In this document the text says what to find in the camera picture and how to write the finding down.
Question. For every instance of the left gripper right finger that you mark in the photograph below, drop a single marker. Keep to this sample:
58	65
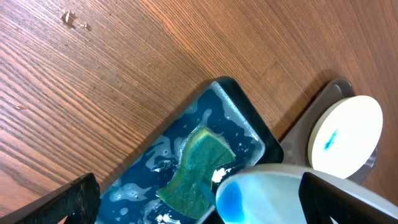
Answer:
322	202

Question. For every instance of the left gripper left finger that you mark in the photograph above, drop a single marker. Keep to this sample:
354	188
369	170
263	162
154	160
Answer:
76	202

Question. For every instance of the white plate blue stain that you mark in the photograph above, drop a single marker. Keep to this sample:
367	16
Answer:
345	136
269	193

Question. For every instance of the green yellow sponge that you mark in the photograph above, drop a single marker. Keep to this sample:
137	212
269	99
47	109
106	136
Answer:
203	153

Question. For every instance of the black tray with blue water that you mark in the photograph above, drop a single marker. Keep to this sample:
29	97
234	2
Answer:
223	108

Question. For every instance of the brown serving tray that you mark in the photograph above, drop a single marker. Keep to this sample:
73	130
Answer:
295	143

